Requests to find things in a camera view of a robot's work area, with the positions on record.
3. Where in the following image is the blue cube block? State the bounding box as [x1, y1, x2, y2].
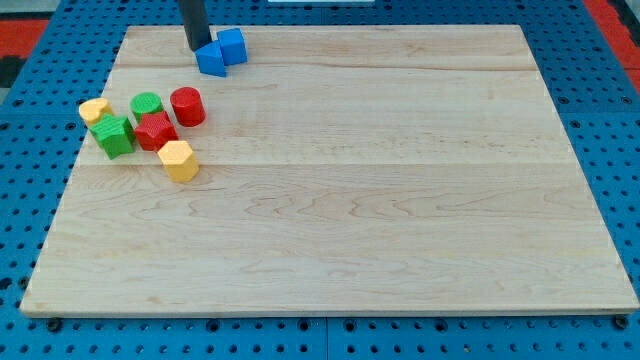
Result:
[216, 28, 248, 66]

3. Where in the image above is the yellow hexagon block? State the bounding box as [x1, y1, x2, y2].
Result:
[157, 140, 199, 183]

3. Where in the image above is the green cylinder block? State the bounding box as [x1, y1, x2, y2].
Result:
[129, 92, 164, 123]

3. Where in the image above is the red star block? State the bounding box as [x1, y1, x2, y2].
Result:
[134, 111, 179, 152]

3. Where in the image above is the green star block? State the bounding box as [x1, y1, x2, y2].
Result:
[89, 114, 136, 160]

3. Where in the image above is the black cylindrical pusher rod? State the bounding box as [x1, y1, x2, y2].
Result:
[177, 0, 212, 51]

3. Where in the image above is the yellow heart block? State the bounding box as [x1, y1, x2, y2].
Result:
[78, 97, 114, 128]

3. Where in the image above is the light wooden board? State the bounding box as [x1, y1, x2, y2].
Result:
[21, 25, 639, 318]

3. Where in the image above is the blue triangle block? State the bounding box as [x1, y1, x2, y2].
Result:
[195, 41, 227, 77]

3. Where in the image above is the red cylinder block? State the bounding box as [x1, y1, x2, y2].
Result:
[170, 87, 206, 127]

